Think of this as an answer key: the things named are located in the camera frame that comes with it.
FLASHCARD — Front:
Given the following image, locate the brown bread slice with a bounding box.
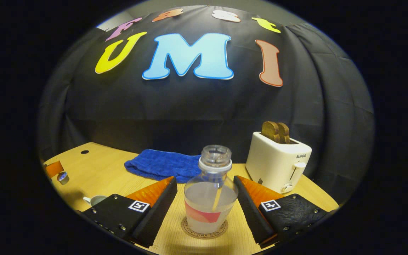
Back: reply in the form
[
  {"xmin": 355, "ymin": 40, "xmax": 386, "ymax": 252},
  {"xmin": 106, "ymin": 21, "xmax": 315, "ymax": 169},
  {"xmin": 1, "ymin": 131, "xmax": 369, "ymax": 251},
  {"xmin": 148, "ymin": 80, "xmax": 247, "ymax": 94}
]
[
  {"xmin": 278, "ymin": 123, "xmax": 291, "ymax": 144},
  {"xmin": 261, "ymin": 121, "xmax": 279, "ymax": 143}
]

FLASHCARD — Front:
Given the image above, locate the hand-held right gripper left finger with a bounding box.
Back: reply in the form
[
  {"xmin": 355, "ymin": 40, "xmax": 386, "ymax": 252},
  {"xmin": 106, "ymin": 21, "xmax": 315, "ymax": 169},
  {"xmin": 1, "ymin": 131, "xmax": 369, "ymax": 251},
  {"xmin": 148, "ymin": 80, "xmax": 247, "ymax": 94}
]
[{"xmin": 80, "ymin": 176, "xmax": 179, "ymax": 248}]

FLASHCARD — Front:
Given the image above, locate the black backdrop cloth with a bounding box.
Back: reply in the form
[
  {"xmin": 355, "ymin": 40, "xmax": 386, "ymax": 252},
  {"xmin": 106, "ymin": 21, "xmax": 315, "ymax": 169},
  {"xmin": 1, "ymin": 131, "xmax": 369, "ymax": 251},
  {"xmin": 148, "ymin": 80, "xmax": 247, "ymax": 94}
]
[{"xmin": 38, "ymin": 5, "xmax": 374, "ymax": 204}]

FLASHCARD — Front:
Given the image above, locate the clear plastic water bottle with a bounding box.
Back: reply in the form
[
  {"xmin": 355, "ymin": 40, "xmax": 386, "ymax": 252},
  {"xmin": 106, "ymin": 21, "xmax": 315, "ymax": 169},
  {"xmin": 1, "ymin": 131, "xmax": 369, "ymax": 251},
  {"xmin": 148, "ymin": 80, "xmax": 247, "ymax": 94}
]
[{"xmin": 184, "ymin": 144, "xmax": 239, "ymax": 235}]

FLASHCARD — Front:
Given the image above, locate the blue towel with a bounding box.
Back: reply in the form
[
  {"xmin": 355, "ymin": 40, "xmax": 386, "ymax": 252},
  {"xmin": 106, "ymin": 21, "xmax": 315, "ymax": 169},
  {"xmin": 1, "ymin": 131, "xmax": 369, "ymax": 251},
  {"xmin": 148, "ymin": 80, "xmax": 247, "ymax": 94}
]
[{"xmin": 124, "ymin": 149, "xmax": 203, "ymax": 183}]

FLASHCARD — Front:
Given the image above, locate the white toaster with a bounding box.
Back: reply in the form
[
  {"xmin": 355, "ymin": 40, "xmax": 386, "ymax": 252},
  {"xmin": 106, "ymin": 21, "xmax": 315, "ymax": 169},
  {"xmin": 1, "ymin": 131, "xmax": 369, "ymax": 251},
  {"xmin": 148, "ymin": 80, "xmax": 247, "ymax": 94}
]
[{"xmin": 245, "ymin": 132, "xmax": 312, "ymax": 194}]

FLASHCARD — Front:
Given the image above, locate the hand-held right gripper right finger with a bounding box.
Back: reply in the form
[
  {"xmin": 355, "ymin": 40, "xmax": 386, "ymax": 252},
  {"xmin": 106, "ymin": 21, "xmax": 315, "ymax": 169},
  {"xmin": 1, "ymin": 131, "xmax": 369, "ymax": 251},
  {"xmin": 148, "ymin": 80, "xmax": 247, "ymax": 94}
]
[{"xmin": 233, "ymin": 175, "xmax": 336, "ymax": 248}]

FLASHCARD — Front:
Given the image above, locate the round wooden coaster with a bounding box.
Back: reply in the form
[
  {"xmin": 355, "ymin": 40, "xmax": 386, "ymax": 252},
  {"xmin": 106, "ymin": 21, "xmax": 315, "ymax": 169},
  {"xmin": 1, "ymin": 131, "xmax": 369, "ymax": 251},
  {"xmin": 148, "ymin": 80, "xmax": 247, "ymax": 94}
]
[{"xmin": 181, "ymin": 217, "xmax": 229, "ymax": 240}]

